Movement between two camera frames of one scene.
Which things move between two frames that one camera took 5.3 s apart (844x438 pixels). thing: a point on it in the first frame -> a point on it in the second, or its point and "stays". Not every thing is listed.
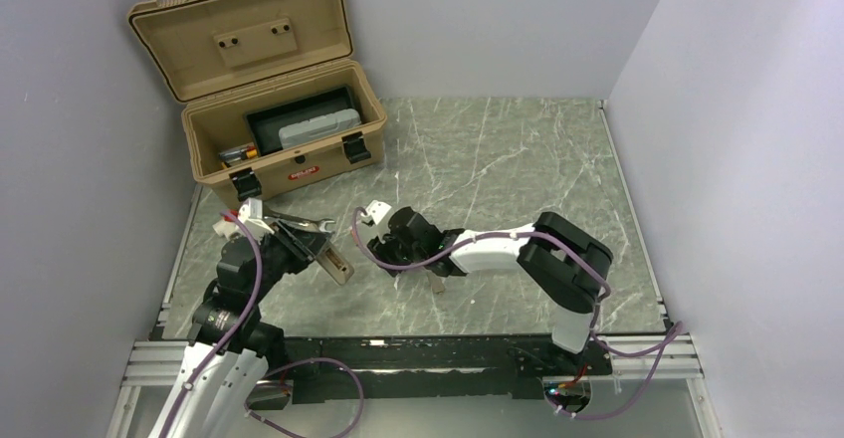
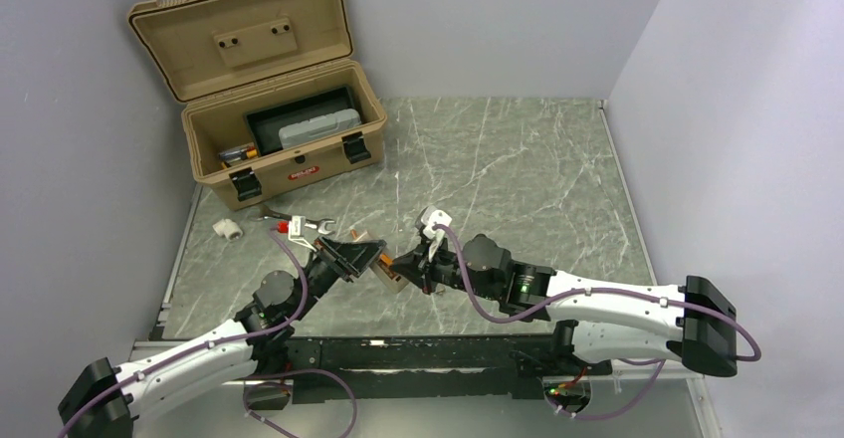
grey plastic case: x=318 y=126 stays
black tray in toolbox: x=266 y=122 stays
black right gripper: x=383 y=251 -> x=416 y=267
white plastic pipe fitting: x=225 y=228 stays
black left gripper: x=303 y=245 -> x=347 y=258
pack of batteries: x=238 y=154 stays
